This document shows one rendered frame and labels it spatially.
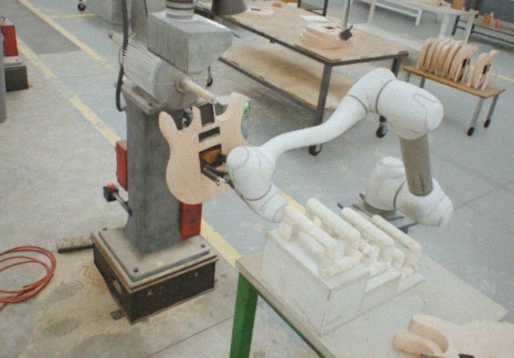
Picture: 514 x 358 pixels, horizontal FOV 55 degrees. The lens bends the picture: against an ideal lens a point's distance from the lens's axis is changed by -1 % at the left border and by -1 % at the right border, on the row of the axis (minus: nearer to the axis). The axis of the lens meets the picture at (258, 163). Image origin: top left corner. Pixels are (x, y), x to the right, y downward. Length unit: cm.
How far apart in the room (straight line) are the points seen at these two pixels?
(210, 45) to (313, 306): 90
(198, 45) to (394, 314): 103
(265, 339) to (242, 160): 136
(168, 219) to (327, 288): 140
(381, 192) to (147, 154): 106
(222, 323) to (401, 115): 149
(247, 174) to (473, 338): 73
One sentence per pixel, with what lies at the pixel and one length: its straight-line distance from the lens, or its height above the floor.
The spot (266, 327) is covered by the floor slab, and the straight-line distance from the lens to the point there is 267.
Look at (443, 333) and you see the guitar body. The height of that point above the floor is 103.
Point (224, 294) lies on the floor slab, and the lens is 281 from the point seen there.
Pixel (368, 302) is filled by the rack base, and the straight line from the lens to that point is 147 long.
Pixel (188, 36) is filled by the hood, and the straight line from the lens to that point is 165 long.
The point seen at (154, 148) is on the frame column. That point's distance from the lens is 229.
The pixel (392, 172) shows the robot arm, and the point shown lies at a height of 95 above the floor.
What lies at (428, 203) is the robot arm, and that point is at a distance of 211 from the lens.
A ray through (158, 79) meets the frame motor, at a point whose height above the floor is 127.
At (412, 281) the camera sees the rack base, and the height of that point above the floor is 94.
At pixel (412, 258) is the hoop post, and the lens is 163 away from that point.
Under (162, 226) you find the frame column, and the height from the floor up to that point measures 43.
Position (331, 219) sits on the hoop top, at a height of 120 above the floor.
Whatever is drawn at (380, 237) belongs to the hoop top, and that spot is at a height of 112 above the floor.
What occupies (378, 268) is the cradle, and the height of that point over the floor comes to 105.
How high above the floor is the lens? 194
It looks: 28 degrees down
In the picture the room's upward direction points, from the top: 7 degrees clockwise
